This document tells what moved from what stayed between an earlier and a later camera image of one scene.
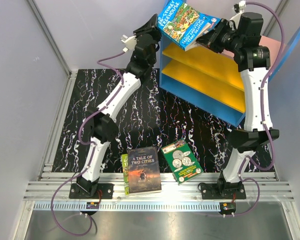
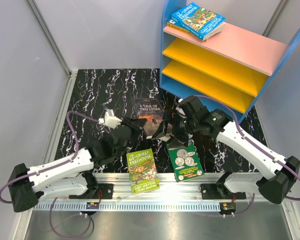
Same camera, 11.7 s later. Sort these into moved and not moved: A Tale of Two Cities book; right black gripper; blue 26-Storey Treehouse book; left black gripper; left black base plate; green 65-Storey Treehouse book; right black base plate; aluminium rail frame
Moved: green 65-Storey Treehouse book; right black gripper; blue 26-Storey Treehouse book; left black gripper; A Tale of Two Cities book
Not moved: aluminium rail frame; right black base plate; left black base plate
